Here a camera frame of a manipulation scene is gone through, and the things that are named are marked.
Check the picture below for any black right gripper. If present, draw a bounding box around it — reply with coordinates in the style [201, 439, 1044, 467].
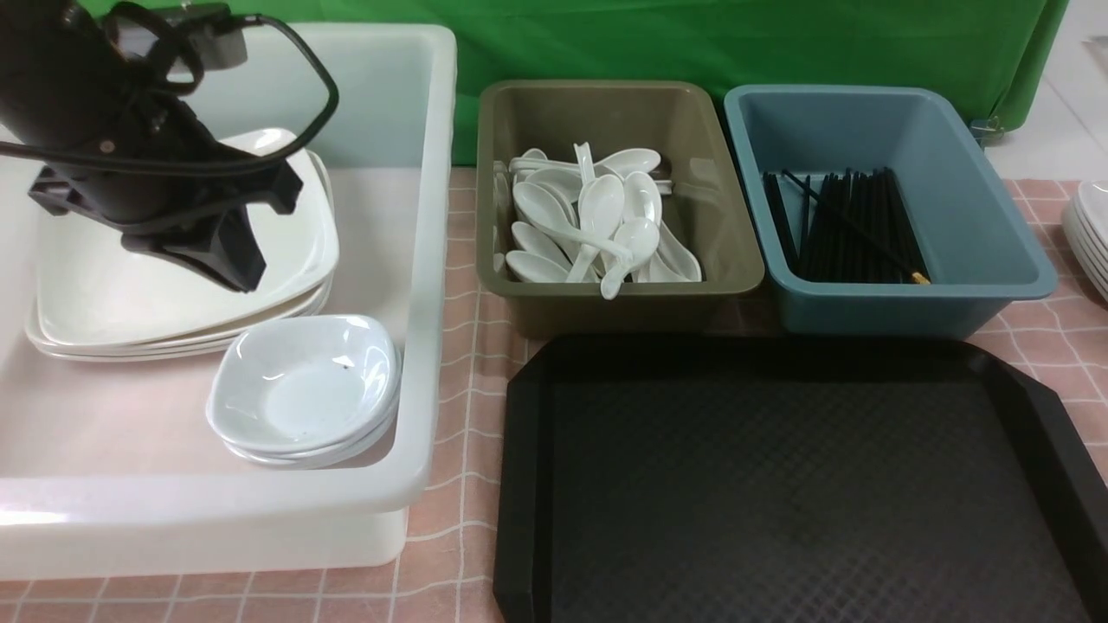
[28, 95, 304, 293]

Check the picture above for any large white square plate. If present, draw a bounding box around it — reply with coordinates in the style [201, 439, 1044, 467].
[35, 150, 340, 347]

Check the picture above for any white small bowl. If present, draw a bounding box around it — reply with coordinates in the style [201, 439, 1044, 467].
[206, 315, 403, 456]

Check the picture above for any black chopstick pair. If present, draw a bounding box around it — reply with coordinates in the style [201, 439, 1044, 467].
[783, 170, 933, 286]

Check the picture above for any white ceramic soup spoon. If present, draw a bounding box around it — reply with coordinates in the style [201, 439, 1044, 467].
[551, 204, 632, 261]

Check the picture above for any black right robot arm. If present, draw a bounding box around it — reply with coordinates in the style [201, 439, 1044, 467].
[3, 1, 338, 292]

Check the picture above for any stack of white square plates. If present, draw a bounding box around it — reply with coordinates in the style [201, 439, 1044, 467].
[24, 276, 334, 362]

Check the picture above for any large white plastic tub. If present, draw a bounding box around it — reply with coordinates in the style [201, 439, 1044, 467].
[1, 23, 458, 581]

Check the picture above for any stack of small white bowls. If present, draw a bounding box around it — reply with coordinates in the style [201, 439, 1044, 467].
[224, 398, 400, 469]

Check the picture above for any pile of white soup spoons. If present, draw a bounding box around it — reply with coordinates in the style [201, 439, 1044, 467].
[492, 143, 705, 300]

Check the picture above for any olive green plastic bin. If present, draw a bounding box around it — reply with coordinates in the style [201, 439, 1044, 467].
[475, 80, 765, 339]

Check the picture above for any pink checkered tablecloth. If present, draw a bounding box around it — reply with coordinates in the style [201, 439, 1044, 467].
[1, 180, 1105, 622]

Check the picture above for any black serving tray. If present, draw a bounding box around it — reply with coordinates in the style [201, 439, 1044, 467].
[493, 334, 1107, 622]

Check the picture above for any bundle of black chopsticks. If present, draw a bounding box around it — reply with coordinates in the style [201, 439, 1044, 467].
[763, 168, 932, 286]

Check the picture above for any blue plastic bin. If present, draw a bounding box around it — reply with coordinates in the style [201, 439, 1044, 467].
[724, 84, 1058, 339]

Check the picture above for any green backdrop cloth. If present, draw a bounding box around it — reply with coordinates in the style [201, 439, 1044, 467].
[78, 0, 1070, 167]

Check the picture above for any white plates stack at edge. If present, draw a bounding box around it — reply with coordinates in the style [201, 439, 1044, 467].
[1063, 180, 1107, 302]

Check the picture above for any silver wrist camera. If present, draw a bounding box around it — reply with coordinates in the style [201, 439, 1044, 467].
[100, 1, 247, 71]

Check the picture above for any black cable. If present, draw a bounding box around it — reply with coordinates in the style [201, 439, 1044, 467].
[0, 2, 340, 181]

